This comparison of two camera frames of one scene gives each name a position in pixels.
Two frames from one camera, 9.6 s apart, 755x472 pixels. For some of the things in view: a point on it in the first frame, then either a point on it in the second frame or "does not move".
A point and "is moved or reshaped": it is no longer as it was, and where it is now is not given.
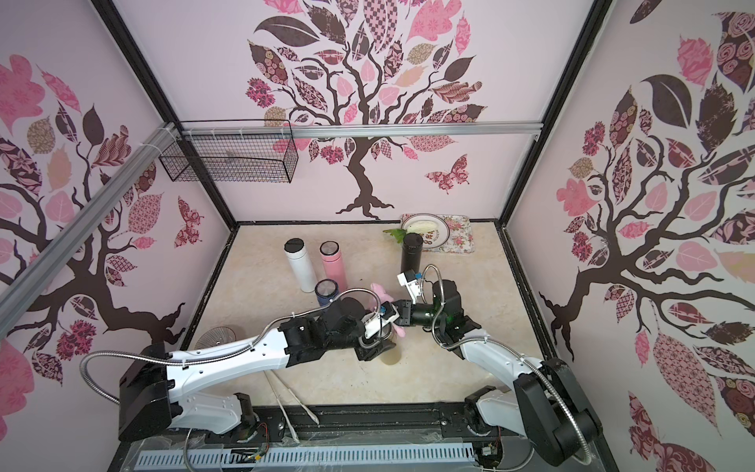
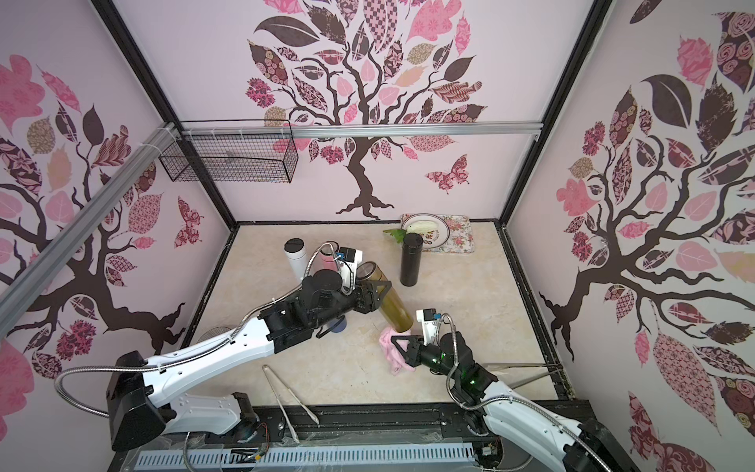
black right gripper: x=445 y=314 to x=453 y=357
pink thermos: x=330 y=252 does not move
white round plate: x=432 y=240 does not move
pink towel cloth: x=382 y=299 is moved or reshaped
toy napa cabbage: x=421 y=227 does not move
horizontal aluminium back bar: x=394 y=128 does not move
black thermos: x=412 y=252 does not move
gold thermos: x=392 y=356 to x=393 y=308
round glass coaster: x=214 y=336 does not move
